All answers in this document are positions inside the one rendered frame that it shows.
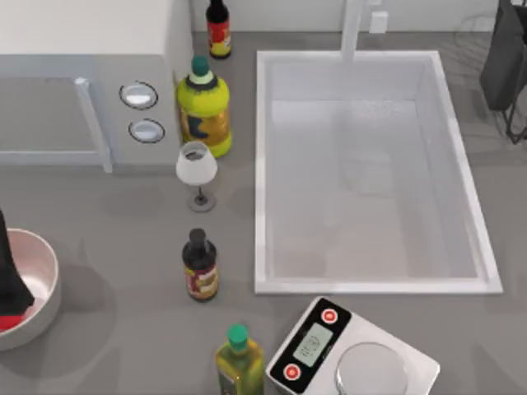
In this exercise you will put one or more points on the white wine glass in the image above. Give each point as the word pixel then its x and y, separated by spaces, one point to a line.
pixel 196 166

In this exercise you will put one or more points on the dark bottle red yellow label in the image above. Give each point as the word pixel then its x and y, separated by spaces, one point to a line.
pixel 200 271

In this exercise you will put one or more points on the yellow bottle with green cap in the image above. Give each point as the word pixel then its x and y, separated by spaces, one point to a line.
pixel 203 119

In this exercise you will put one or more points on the white sink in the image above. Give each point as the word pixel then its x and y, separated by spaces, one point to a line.
pixel 370 185

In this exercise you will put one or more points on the white microwave knob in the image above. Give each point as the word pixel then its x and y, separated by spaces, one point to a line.
pixel 138 95
pixel 146 131

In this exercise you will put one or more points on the silver and black kitchen scale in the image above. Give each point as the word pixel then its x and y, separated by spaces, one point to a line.
pixel 321 349

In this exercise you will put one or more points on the dark bottle with red label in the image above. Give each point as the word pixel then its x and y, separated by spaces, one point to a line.
pixel 218 37

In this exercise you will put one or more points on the olive oil bottle green cap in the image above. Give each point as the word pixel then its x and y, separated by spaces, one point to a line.
pixel 240 366

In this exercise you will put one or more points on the tall white tap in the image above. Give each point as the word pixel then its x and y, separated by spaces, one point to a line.
pixel 351 29

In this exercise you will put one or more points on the pale microwave oven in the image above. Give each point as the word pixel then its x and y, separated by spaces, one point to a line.
pixel 140 37

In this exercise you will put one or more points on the microwave oven door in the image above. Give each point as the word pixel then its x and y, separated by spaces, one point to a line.
pixel 41 119

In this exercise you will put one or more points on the white bowl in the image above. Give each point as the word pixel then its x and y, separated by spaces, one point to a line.
pixel 43 296

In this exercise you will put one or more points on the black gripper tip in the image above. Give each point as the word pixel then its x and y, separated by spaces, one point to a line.
pixel 10 275

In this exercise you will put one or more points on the black stand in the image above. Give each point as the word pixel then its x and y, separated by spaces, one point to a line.
pixel 503 61

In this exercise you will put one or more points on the red object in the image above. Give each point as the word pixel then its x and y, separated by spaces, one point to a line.
pixel 9 322

